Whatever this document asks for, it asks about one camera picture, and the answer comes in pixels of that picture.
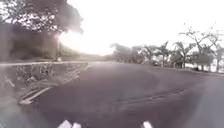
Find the grey asphalt road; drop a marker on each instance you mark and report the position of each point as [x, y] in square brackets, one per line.
[120, 90]

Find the row of trees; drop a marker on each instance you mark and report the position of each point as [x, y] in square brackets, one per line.
[180, 53]

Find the robot's own part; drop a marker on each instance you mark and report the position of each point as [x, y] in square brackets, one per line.
[147, 125]
[76, 125]

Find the large dark tree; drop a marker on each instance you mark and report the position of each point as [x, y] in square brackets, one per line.
[40, 23]

